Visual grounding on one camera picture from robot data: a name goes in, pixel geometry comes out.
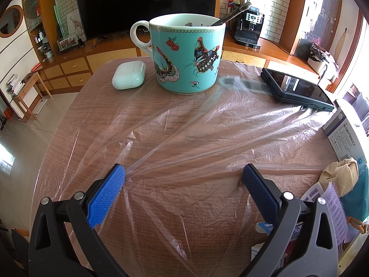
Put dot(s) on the black television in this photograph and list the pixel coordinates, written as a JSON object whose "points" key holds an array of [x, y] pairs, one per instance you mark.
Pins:
{"points": [[144, 2]]}

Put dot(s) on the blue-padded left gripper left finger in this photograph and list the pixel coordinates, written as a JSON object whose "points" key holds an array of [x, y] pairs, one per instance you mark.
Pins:
{"points": [[64, 240]]}

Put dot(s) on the black coffee machine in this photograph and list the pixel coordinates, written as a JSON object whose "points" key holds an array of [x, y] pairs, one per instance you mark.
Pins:
{"points": [[248, 27]]}

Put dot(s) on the dark blue phone case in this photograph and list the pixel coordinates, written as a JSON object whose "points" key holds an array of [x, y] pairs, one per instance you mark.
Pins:
{"points": [[290, 89]]}

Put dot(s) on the white blue medicine box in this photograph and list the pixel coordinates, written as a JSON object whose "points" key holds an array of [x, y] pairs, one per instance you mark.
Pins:
{"points": [[346, 134]]}

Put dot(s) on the beige paper ball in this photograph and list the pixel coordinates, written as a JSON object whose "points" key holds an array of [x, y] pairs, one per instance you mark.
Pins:
{"points": [[343, 175]]}

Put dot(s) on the metal spoon in mug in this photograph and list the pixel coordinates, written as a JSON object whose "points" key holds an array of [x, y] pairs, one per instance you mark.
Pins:
{"points": [[242, 8]]}

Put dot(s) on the purple hair roller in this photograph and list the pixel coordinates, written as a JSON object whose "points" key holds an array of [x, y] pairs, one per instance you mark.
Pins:
{"points": [[334, 205]]}

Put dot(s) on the wooden side table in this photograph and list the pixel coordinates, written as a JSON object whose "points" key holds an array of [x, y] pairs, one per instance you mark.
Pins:
{"points": [[25, 101]]}

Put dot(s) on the white earbuds case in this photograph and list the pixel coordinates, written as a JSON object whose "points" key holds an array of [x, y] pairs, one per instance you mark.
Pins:
{"points": [[129, 75]]}

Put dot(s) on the turquoise butterfly mug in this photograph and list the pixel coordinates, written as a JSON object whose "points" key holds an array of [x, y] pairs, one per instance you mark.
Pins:
{"points": [[185, 49]]}

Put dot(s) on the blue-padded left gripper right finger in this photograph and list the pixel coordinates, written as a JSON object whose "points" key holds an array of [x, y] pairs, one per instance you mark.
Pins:
{"points": [[302, 241]]}

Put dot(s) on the round wooden mirror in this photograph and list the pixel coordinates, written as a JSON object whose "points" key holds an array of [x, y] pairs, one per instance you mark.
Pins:
{"points": [[11, 21]]}

